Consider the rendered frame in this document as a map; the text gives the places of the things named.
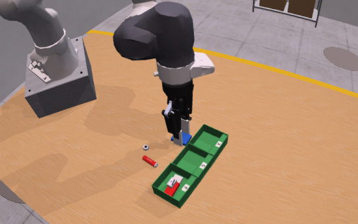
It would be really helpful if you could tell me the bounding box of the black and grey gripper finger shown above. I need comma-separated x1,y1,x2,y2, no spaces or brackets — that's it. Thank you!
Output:
181,89,193,135
161,99,184,147

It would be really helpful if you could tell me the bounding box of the red aa battery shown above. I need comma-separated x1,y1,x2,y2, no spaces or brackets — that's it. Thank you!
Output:
143,156,158,168

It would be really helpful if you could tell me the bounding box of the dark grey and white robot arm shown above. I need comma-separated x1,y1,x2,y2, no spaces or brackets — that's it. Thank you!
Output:
0,0,215,85

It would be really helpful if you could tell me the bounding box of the green three-compartment bin rack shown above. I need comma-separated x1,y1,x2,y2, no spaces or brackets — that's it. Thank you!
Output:
152,124,228,209

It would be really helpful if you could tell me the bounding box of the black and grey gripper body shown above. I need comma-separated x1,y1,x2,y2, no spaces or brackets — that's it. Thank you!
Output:
162,79,193,109

